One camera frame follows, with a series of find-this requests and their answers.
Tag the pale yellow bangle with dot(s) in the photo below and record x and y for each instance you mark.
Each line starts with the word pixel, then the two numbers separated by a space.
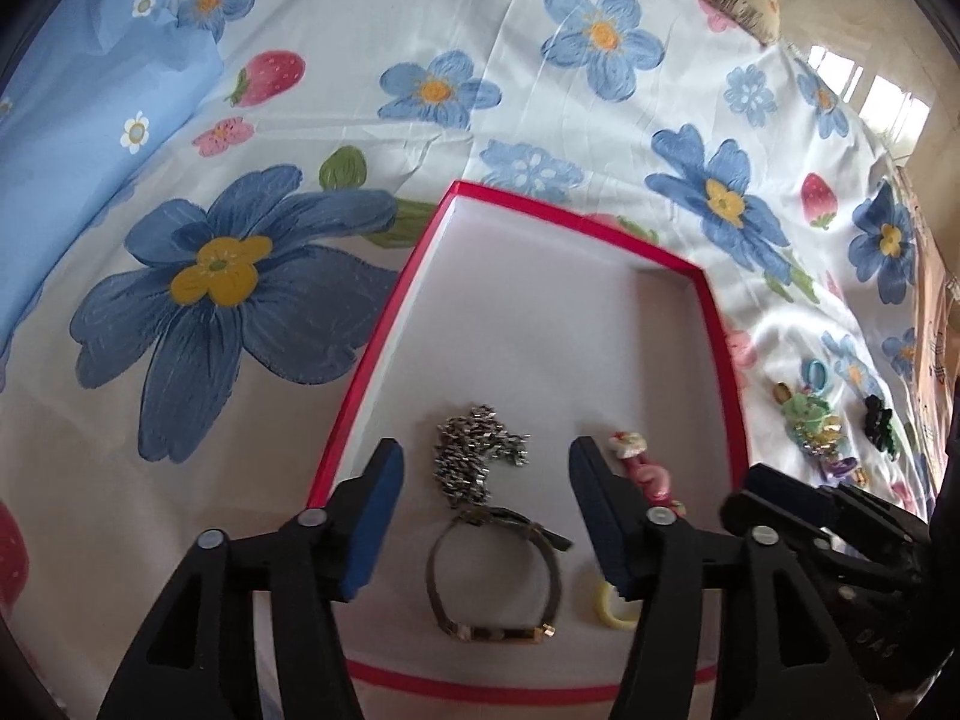
pixel 604 607

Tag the gold wristwatch with mesh band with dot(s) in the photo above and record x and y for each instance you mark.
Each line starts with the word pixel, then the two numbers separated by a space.
pixel 499 631

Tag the red shallow cardboard box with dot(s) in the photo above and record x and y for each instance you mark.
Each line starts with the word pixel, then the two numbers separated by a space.
pixel 562 315

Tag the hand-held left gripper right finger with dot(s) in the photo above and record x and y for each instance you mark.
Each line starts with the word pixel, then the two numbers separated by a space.
pixel 600 525

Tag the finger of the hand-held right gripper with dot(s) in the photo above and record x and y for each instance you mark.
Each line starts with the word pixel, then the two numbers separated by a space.
pixel 885 525
pixel 780 495

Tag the window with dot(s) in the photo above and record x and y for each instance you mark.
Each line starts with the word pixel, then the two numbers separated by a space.
pixel 892 105

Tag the purple hair clip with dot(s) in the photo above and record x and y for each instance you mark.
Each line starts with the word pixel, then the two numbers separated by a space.
pixel 840 469

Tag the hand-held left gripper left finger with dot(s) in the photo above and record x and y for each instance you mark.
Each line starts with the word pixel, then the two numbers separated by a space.
pixel 375 525

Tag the pink dessert charm hair clip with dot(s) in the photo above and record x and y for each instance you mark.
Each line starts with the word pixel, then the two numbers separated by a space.
pixel 652 480

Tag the black scrunchie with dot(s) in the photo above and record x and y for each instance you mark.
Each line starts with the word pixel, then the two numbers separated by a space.
pixel 877 420

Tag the light blue floral pillow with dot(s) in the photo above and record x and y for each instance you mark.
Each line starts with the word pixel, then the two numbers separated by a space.
pixel 75 127

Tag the white blue flower bedsheet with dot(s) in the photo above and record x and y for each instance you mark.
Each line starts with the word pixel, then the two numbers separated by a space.
pixel 525 90

